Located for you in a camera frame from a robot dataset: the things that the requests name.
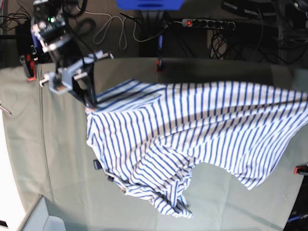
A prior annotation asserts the red clamp right edge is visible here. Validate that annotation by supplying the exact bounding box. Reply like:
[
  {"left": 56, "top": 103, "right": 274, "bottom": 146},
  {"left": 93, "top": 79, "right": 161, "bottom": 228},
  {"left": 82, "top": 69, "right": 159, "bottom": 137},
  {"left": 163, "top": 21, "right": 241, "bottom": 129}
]
[{"left": 294, "top": 165, "right": 308, "bottom": 176}]

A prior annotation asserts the red clamp edge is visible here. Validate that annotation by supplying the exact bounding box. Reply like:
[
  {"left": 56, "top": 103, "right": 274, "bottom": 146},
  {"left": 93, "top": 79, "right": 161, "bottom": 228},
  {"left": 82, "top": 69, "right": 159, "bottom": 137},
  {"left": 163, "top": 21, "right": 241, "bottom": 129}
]
[
  {"left": 294, "top": 165, "right": 308, "bottom": 176},
  {"left": 155, "top": 58, "right": 163, "bottom": 73}
]

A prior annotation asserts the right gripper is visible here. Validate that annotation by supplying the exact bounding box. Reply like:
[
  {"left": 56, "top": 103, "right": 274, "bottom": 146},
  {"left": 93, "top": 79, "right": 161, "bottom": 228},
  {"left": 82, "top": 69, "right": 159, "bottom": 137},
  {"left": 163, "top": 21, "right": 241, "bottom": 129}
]
[{"left": 39, "top": 51, "right": 114, "bottom": 108}]

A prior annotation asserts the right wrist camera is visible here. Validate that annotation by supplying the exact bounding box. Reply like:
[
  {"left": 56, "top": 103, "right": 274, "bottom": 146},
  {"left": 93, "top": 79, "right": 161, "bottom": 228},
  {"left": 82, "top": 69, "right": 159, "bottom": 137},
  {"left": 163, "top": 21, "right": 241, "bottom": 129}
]
[{"left": 49, "top": 75, "right": 73, "bottom": 95}]

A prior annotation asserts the red clamp centre edge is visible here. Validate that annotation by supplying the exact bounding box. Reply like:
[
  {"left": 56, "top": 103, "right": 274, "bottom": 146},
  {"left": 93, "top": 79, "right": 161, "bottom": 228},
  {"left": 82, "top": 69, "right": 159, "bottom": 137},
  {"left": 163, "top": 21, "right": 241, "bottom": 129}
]
[{"left": 155, "top": 58, "right": 163, "bottom": 73}]

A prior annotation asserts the black power strip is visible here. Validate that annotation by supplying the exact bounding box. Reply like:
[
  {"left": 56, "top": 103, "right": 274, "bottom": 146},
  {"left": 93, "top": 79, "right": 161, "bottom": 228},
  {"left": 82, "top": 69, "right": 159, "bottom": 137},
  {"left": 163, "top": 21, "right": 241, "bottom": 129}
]
[{"left": 181, "top": 19, "right": 236, "bottom": 30}]

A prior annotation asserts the red black clamp left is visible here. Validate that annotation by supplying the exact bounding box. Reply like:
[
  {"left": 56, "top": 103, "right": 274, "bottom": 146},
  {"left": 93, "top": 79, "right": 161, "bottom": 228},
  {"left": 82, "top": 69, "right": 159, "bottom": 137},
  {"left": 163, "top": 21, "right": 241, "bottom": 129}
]
[{"left": 20, "top": 45, "right": 38, "bottom": 82}]

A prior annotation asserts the white bin bottom left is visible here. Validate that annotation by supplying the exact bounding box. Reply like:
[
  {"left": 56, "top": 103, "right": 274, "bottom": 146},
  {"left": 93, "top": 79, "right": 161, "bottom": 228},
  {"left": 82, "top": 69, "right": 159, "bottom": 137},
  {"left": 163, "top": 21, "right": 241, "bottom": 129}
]
[{"left": 17, "top": 194, "right": 66, "bottom": 231}]

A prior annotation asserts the grey looped cable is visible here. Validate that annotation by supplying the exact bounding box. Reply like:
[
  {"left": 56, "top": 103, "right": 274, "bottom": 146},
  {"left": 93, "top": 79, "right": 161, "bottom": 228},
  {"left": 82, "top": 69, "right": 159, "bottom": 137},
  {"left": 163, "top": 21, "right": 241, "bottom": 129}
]
[{"left": 92, "top": 9, "right": 128, "bottom": 50}]

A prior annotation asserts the blue white striped t-shirt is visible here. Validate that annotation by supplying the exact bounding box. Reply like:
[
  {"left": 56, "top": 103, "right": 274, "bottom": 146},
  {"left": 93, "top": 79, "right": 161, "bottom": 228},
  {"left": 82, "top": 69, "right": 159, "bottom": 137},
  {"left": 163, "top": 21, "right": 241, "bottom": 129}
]
[{"left": 86, "top": 79, "right": 308, "bottom": 218}]

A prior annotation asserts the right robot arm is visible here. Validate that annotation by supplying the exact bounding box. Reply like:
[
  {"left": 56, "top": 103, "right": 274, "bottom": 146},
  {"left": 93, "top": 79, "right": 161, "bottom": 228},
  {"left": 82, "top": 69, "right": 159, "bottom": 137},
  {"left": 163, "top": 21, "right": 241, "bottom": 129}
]
[{"left": 31, "top": 0, "right": 113, "bottom": 109}]

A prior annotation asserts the green table cloth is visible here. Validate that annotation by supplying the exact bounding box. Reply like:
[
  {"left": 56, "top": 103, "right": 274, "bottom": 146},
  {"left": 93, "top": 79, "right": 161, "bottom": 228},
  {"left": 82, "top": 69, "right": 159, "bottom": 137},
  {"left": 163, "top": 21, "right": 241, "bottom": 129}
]
[{"left": 0, "top": 67, "right": 308, "bottom": 231}]

